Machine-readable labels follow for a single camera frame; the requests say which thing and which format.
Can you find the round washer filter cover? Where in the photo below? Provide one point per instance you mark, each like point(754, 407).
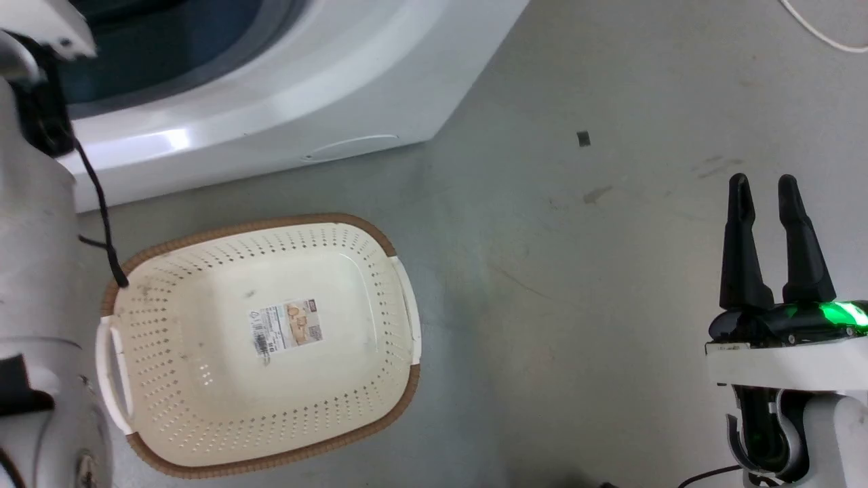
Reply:
point(349, 148)

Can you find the grey washer door seal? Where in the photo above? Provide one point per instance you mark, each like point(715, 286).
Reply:
point(279, 24)

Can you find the dark washing machine drum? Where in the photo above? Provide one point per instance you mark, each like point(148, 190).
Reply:
point(156, 47)

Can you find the small black tape piece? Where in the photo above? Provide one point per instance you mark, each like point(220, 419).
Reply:
point(584, 139)

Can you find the printed paper label sticker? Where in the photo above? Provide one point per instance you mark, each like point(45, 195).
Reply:
point(288, 327)

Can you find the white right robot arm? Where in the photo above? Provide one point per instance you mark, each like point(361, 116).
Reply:
point(834, 440)

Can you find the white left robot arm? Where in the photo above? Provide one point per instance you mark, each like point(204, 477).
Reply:
point(34, 271)

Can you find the cream basket with brown rim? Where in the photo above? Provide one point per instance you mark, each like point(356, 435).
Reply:
point(203, 386)

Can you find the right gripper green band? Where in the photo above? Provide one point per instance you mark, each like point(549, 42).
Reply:
point(780, 362)

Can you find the white washing machine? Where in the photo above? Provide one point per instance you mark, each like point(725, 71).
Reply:
point(352, 81)

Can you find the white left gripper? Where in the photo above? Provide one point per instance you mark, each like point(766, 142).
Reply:
point(41, 20)

